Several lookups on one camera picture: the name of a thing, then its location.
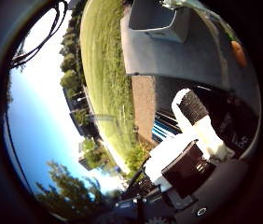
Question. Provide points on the blue striped panel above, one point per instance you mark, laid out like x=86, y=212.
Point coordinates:
x=164, y=132

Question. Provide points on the orange carrot toy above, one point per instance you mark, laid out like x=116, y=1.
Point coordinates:
x=239, y=54

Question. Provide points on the distant dark building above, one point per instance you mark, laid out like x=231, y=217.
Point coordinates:
x=78, y=109

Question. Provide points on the grey plastic container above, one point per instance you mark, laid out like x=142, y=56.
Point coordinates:
x=162, y=21

